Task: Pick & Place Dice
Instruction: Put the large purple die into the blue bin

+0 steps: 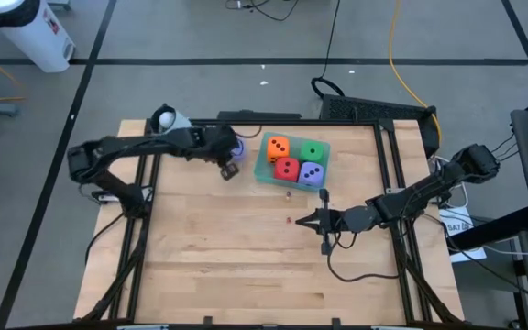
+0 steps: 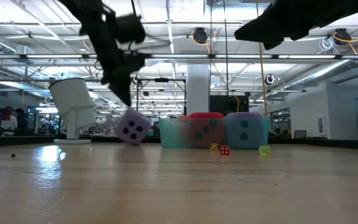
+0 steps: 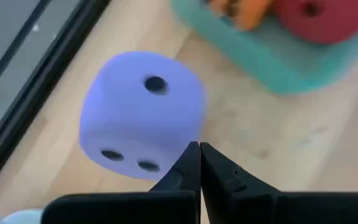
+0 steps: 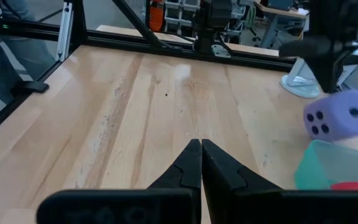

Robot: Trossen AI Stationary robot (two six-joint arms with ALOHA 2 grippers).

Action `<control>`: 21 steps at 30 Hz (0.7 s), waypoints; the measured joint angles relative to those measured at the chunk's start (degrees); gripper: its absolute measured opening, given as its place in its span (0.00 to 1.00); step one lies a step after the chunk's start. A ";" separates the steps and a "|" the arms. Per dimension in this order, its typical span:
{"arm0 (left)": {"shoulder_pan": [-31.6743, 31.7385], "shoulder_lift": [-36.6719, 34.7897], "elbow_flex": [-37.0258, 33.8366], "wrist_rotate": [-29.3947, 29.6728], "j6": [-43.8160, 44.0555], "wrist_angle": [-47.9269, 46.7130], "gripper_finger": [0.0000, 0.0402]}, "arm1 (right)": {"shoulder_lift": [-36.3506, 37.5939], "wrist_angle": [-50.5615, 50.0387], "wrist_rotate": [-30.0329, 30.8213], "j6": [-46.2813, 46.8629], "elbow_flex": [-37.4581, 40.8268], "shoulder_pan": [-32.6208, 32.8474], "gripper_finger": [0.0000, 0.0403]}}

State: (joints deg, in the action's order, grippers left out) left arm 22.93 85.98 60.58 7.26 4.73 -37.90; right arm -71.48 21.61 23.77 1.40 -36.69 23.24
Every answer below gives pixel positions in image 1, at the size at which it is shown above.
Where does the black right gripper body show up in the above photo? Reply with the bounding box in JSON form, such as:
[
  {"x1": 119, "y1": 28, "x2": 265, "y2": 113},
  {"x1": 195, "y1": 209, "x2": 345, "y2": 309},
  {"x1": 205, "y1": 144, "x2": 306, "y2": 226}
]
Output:
[{"x1": 317, "y1": 189, "x2": 356, "y2": 256}]

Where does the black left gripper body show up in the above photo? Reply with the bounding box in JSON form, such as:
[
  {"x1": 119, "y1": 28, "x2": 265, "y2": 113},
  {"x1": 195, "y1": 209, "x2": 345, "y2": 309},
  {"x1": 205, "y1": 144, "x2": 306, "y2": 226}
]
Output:
[{"x1": 197, "y1": 124, "x2": 241, "y2": 182}]

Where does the large purple foam die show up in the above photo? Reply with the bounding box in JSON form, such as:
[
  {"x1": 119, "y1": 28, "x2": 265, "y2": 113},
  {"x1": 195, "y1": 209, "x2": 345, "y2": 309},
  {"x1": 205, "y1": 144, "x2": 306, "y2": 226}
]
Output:
[
  {"x1": 298, "y1": 161, "x2": 325, "y2": 188},
  {"x1": 230, "y1": 138, "x2": 248, "y2": 162}
]

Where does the large orange foam die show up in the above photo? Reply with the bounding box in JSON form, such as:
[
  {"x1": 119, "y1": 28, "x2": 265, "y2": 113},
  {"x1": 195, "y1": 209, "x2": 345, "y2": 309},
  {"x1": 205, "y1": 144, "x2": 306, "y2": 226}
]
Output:
[{"x1": 266, "y1": 137, "x2": 292, "y2": 165}]

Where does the large red foam die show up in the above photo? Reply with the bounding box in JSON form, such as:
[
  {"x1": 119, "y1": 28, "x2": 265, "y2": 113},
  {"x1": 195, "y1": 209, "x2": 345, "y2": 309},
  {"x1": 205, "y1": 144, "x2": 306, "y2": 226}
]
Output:
[{"x1": 273, "y1": 157, "x2": 301, "y2": 183}]

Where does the teal plastic bin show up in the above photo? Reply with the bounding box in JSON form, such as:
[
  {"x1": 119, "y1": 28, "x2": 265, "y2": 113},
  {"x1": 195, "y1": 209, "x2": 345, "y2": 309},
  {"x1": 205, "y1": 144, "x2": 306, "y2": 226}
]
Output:
[{"x1": 253, "y1": 131, "x2": 332, "y2": 195}]

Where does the large green foam die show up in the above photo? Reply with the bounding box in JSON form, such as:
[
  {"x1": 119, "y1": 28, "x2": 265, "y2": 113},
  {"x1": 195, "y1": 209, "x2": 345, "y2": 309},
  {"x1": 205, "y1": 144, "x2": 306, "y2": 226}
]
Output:
[{"x1": 299, "y1": 140, "x2": 325, "y2": 165}]

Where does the white paper sheet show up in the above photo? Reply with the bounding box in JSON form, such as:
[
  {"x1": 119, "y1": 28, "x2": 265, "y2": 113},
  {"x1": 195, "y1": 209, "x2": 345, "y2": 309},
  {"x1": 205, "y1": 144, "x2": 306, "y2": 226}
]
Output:
[{"x1": 437, "y1": 205, "x2": 489, "y2": 265}]

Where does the black beam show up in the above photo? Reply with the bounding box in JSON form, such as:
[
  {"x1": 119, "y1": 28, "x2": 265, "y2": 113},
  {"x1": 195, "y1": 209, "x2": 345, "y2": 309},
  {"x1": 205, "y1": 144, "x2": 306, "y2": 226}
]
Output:
[{"x1": 446, "y1": 204, "x2": 528, "y2": 252}]

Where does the large white cylinder black band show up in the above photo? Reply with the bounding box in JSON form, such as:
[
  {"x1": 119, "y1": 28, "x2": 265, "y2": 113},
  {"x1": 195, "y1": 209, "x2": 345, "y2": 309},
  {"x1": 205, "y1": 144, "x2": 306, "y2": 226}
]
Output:
[{"x1": 0, "y1": 0, "x2": 77, "y2": 73}]

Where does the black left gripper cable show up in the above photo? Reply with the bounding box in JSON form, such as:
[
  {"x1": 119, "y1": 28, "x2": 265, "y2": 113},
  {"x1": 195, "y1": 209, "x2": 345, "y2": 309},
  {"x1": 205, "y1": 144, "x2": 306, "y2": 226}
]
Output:
[{"x1": 235, "y1": 125, "x2": 264, "y2": 139}]

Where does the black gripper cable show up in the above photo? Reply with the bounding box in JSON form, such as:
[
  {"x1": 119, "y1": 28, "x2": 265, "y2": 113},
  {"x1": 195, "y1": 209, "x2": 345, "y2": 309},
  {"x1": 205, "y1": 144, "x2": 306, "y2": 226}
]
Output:
[
  {"x1": 326, "y1": 228, "x2": 402, "y2": 283},
  {"x1": 235, "y1": 125, "x2": 264, "y2": 139}
]

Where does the black aluminium table frame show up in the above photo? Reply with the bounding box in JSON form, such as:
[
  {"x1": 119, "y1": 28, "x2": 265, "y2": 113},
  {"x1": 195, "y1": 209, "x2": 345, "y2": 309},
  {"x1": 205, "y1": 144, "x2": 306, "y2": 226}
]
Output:
[{"x1": 80, "y1": 117, "x2": 466, "y2": 330}]

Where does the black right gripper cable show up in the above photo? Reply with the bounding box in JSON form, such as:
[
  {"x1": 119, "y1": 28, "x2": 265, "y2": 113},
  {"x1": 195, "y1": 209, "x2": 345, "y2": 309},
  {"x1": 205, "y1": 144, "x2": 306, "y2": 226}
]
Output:
[{"x1": 326, "y1": 228, "x2": 402, "y2": 283}]

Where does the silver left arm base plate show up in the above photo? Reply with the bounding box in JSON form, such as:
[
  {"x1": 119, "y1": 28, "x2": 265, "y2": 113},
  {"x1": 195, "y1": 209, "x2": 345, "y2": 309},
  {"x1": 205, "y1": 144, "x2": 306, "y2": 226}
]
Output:
[{"x1": 92, "y1": 190, "x2": 121, "y2": 205}]

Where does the white cable bundle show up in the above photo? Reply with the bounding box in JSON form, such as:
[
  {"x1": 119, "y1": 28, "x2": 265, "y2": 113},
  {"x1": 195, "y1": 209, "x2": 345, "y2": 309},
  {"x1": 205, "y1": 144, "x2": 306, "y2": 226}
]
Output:
[{"x1": 431, "y1": 155, "x2": 470, "y2": 210}]

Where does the black cable bundle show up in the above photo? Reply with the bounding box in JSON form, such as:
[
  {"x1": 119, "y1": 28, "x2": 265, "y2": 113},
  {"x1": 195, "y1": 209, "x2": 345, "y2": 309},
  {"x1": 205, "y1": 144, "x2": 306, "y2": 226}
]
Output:
[{"x1": 225, "y1": 0, "x2": 301, "y2": 23}]

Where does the black floor cable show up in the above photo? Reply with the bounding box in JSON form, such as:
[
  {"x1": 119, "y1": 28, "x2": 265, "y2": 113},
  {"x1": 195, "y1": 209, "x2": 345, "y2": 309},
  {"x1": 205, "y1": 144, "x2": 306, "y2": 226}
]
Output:
[{"x1": 310, "y1": 0, "x2": 346, "y2": 100}]

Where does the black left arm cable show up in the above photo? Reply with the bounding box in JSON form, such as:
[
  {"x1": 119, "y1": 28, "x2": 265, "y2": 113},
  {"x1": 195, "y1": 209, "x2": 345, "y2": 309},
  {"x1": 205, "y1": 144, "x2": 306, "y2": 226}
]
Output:
[{"x1": 83, "y1": 211, "x2": 127, "y2": 267}]

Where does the yellow floor cable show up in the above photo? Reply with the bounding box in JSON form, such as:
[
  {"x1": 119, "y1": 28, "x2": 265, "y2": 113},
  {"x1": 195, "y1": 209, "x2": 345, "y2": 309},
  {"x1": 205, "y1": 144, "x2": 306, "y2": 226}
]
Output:
[
  {"x1": 0, "y1": 38, "x2": 29, "y2": 103},
  {"x1": 387, "y1": 0, "x2": 444, "y2": 143}
]

